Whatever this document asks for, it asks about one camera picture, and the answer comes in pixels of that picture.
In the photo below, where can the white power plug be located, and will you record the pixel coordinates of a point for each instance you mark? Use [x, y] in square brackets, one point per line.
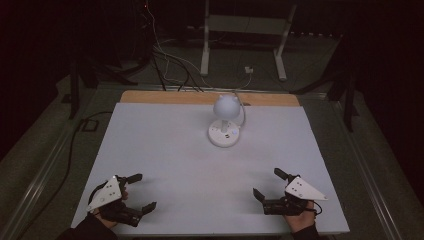
[248, 70]

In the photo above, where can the white round desk lamp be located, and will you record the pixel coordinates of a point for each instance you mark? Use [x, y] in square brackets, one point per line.
[226, 107]

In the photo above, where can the person's right hand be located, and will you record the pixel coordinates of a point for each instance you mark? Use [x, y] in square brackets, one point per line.
[301, 221]

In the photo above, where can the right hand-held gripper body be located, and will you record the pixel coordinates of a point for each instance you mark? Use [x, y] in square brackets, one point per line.
[301, 190]

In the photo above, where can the white table mat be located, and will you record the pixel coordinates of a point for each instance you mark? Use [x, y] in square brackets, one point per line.
[186, 173]

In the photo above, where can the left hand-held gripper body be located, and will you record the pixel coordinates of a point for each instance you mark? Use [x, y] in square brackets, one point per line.
[108, 195]

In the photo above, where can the black stand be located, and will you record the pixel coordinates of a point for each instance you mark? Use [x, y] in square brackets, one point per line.
[75, 90]
[348, 100]

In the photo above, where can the white metal stand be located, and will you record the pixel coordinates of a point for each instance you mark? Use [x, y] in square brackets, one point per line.
[246, 25]

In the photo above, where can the person's left hand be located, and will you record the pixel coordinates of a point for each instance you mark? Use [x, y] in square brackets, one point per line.
[106, 221]

